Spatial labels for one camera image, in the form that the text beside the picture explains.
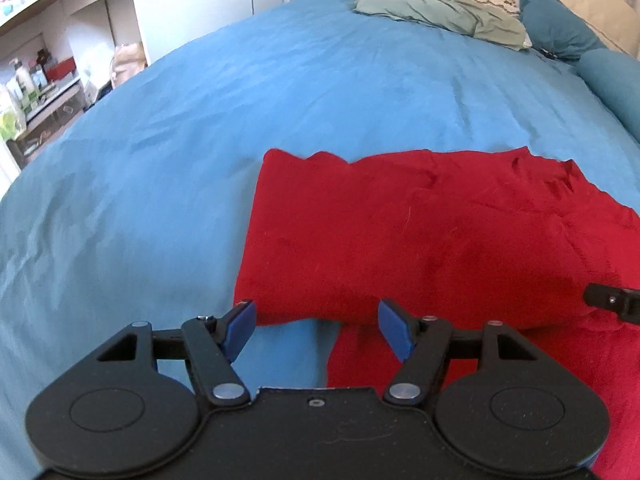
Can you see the blue bed cover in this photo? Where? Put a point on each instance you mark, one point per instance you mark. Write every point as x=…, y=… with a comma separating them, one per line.
x=210, y=160

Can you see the white pump bottle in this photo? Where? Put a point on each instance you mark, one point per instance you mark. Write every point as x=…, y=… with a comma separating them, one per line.
x=24, y=82

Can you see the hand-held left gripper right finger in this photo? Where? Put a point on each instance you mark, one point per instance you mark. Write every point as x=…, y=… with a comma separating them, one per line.
x=396, y=331

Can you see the red box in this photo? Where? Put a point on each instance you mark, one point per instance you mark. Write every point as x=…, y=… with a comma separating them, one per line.
x=62, y=68

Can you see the green bag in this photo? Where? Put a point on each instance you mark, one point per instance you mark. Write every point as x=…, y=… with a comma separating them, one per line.
x=10, y=122

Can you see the white shelf unit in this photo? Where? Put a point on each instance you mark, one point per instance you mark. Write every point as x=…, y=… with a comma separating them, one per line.
x=75, y=20

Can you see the teal bolster pillow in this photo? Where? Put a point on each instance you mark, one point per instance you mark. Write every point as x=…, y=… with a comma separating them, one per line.
x=612, y=82

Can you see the red garment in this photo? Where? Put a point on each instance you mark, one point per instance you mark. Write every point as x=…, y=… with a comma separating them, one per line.
x=430, y=240

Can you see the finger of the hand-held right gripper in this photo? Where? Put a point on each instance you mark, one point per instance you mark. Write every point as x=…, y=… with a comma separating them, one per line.
x=611, y=301

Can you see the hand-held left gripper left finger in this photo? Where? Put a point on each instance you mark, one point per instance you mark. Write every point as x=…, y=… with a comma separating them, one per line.
x=239, y=329

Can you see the green pillow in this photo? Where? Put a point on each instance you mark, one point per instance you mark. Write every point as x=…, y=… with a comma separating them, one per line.
x=440, y=10

